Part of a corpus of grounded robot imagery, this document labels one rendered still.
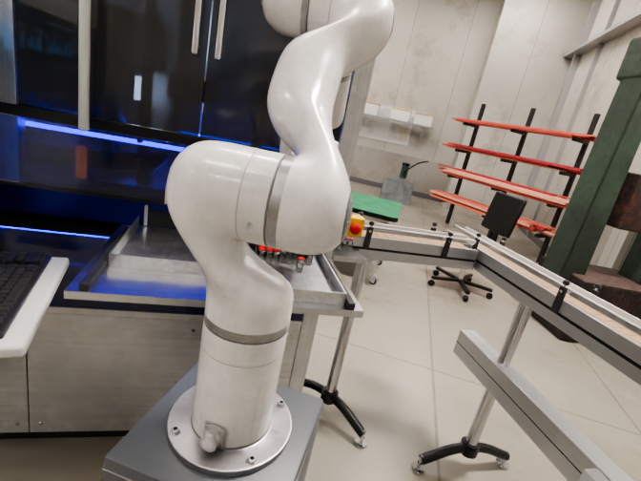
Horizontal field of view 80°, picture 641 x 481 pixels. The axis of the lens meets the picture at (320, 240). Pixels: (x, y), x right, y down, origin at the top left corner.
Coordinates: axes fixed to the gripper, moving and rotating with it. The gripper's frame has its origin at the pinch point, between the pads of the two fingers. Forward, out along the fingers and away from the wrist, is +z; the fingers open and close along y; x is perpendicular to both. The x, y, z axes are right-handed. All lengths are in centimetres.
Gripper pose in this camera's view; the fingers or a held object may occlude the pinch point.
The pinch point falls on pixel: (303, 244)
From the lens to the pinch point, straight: 114.8
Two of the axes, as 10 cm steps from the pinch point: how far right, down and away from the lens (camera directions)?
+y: 2.1, 3.4, -9.2
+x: 9.6, 1.1, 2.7
